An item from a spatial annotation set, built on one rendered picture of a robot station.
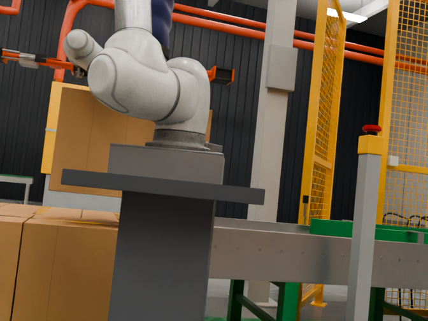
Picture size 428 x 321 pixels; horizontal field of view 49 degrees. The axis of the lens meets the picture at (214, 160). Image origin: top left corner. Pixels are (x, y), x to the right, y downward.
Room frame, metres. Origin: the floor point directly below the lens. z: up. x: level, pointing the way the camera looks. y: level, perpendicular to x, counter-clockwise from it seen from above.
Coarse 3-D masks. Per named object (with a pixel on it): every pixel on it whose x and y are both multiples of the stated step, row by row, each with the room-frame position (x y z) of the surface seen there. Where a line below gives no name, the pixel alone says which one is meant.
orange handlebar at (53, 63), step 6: (6, 54) 1.89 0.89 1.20; (12, 54) 1.89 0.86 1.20; (18, 54) 1.90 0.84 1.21; (12, 60) 1.94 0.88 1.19; (48, 60) 1.93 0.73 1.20; (54, 60) 1.93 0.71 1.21; (60, 60) 1.94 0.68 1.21; (54, 66) 1.95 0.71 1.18; (60, 66) 1.94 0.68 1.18; (66, 66) 1.95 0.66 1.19; (210, 72) 1.84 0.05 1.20
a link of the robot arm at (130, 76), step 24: (120, 0) 1.22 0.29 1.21; (144, 0) 1.22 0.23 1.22; (120, 24) 1.21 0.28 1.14; (144, 24) 1.22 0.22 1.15; (120, 48) 1.16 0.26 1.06; (144, 48) 1.17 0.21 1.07; (96, 72) 1.14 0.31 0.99; (120, 72) 1.12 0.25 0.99; (144, 72) 1.16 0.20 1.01; (168, 72) 1.24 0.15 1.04; (96, 96) 1.17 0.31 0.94; (120, 96) 1.14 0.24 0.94; (144, 96) 1.17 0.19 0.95; (168, 96) 1.23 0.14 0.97
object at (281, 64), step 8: (272, 48) 3.14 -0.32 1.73; (280, 48) 3.16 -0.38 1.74; (288, 48) 3.17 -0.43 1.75; (296, 48) 3.19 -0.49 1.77; (272, 56) 3.14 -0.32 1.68; (280, 56) 3.16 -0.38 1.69; (288, 56) 3.17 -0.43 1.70; (296, 56) 3.19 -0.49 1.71; (272, 64) 3.14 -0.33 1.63; (280, 64) 3.16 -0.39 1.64; (288, 64) 3.17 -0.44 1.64; (296, 64) 3.19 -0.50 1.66; (272, 72) 3.15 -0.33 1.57; (280, 72) 3.16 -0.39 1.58; (288, 72) 3.17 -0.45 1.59; (272, 80) 3.15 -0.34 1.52; (280, 80) 3.16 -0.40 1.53; (288, 80) 3.18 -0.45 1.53; (272, 88) 3.17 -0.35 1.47; (280, 88) 3.17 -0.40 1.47; (288, 88) 3.18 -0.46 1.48
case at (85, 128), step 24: (72, 96) 1.79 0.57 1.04; (72, 120) 1.79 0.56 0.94; (96, 120) 1.81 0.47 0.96; (120, 120) 1.84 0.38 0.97; (144, 120) 1.86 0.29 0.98; (72, 144) 1.79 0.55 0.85; (96, 144) 1.81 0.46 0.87; (144, 144) 1.86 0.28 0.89; (72, 168) 1.79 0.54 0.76; (96, 168) 1.82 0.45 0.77; (72, 192) 1.80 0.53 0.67; (96, 192) 1.82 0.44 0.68; (120, 192) 1.84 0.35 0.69
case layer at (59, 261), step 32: (0, 224) 1.74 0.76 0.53; (32, 224) 1.77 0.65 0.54; (64, 224) 1.83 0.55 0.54; (96, 224) 1.96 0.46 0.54; (0, 256) 1.75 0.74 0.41; (32, 256) 1.77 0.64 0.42; (64, 256) 1.80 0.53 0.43; (96, 256) 1.83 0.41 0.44; (0, 288) 1.75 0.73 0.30; (32, 288) 1.78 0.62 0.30; (64, 288) 1.80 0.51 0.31; (96, 288) 1.83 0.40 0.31; (0, 320) 1.75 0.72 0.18; (32, 320) 1.78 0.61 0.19; (64, 320) 1.81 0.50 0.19; (96, 320) 1.84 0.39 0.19
